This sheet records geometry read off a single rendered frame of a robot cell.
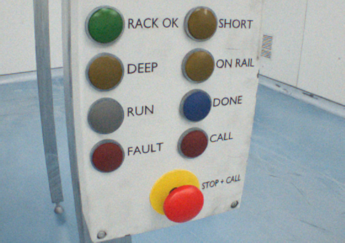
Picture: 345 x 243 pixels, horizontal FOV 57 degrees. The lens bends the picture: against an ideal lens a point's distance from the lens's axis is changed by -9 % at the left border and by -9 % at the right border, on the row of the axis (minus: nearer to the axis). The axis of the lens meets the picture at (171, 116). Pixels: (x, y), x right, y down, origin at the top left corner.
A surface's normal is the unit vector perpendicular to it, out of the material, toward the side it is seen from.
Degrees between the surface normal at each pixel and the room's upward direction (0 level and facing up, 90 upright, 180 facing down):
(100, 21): 88
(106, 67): 87
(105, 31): 93
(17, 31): 90
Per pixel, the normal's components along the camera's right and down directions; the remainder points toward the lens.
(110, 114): 0.43, 0.30
